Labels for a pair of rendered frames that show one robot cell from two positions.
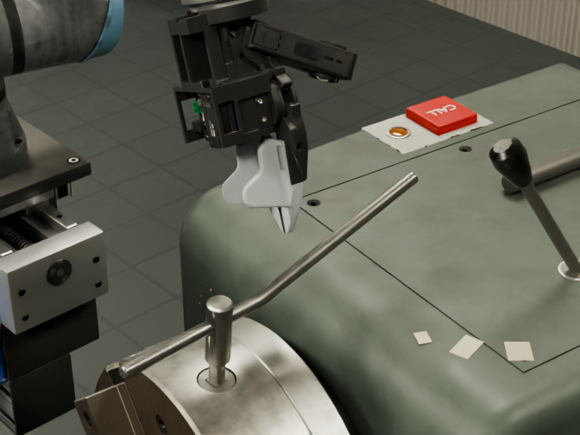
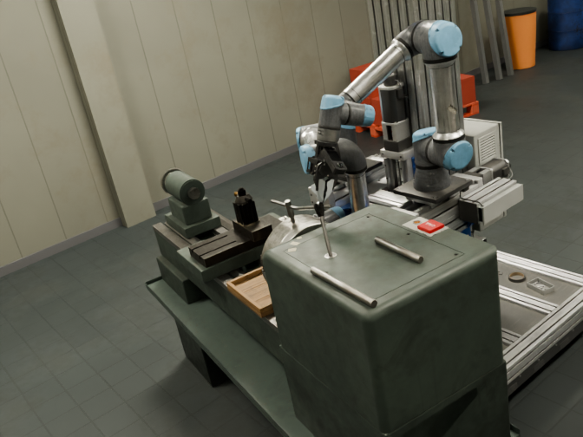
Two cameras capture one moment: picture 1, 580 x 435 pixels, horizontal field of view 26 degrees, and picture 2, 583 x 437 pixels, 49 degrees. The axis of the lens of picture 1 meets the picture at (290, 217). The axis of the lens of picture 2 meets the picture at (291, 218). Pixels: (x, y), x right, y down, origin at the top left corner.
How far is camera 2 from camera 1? 2.33 m
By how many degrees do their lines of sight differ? 84
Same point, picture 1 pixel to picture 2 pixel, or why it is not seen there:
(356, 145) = (407, 217)
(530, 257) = (337, 248)
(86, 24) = (440, 156)
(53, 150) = (441, 193)
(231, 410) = (284, 226)
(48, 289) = not seen: hidden behind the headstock
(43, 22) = (431, 150)
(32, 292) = not seen: hidden behind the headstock
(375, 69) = not seen: outside the picture
